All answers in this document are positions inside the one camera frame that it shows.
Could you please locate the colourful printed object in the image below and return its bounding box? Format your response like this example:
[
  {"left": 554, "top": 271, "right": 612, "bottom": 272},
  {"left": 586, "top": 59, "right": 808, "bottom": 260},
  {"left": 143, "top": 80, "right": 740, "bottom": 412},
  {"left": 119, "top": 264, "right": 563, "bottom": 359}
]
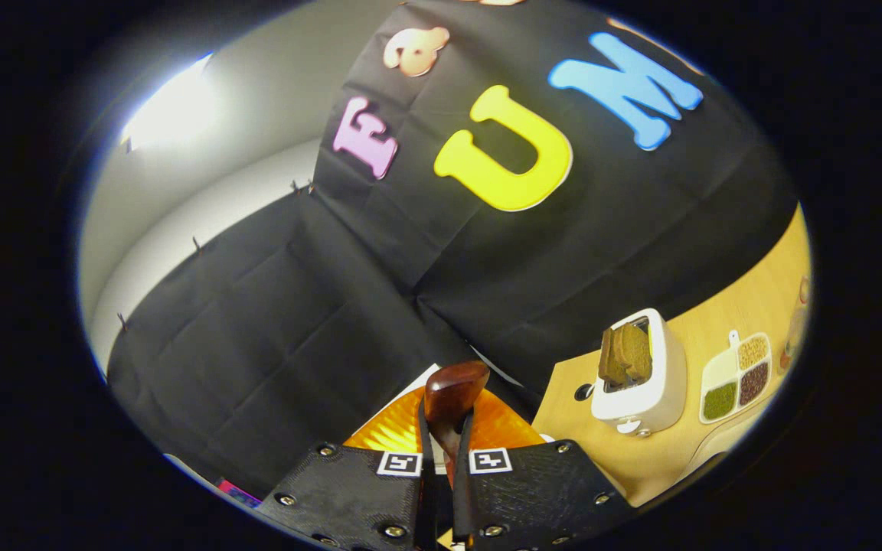
[{"left": 215, "top": 478, "right": 263, "bottom": 508}]

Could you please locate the brown bread slice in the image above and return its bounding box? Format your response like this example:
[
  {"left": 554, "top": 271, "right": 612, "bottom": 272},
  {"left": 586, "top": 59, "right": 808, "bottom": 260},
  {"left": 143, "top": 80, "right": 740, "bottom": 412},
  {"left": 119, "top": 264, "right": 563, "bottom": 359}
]
[{"left": 599, "top": 323, "right": 653, "bottom": 386}]

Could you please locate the white divided grain dish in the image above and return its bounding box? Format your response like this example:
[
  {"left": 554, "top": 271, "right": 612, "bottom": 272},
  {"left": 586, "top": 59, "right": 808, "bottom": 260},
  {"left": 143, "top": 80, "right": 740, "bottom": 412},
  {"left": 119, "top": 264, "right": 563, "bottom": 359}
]
[{"left": 699, "top": 331, "right": 773, "bottom": 425}]

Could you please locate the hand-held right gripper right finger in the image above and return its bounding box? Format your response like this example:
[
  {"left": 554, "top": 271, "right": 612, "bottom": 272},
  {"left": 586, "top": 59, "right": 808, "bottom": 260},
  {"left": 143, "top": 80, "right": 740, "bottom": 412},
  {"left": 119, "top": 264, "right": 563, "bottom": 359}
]
[{"left": 452, "top": 390, "right": 637, "bottom": 550}]

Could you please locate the large ceiling light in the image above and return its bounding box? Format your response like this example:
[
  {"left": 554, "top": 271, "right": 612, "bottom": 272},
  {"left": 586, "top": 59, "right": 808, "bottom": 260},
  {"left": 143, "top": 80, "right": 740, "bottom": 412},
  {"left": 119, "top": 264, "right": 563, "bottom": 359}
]
[{"left": 121, "top": 52, "right": 220, "bottom": 152}]

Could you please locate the dark wooden spoon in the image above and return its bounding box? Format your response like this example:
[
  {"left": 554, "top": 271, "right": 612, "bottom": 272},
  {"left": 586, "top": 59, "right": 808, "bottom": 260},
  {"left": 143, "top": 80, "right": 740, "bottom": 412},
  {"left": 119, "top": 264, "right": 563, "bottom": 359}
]
[{"left": 423, "top": 361, "right": 491, "bottom": 483}]

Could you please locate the clear plastic bottle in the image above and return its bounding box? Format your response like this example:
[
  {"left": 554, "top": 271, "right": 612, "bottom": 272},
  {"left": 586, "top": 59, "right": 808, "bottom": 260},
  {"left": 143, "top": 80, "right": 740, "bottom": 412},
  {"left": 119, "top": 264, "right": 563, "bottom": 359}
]
[{"left": 778, "top": 275, "right": 814, "bottom": 373}]

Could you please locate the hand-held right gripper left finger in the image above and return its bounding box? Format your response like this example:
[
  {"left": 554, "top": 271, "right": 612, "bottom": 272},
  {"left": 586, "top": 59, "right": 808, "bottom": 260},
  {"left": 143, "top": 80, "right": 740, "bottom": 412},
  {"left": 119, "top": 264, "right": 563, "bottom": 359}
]
[{"left": 253, "top": 386, "right": 438, "bottom": 551}]

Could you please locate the white toaster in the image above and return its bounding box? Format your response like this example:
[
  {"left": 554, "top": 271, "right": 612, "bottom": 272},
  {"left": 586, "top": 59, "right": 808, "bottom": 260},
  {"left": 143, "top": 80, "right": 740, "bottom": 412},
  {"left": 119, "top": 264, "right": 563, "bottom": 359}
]
[{"left": 591, "top": 308, "right": 688, "bottom": 438}]

